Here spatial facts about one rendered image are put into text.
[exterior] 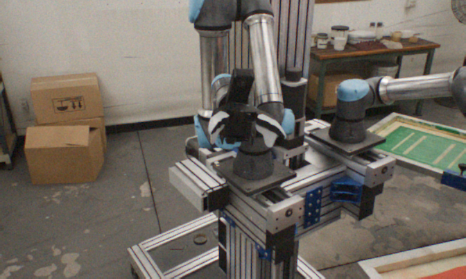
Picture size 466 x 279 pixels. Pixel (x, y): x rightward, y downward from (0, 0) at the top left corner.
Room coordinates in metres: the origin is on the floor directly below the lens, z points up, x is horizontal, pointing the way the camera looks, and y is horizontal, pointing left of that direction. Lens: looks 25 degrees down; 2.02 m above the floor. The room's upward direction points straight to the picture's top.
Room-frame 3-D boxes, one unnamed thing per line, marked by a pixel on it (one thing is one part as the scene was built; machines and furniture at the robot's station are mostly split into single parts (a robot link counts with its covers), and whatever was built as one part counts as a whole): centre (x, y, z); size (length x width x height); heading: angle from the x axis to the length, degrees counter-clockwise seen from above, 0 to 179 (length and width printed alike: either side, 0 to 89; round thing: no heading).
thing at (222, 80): (1.01, 0.02, 1.65); 0.11 x 0.08 x 0.09; 9
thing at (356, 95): (1.58, -0.48, 1.42); 0.13 x 0.12 x 0.14; 129
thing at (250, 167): (1.29, -0.07, 1.31); 0.15 x 0.15 x 0.10
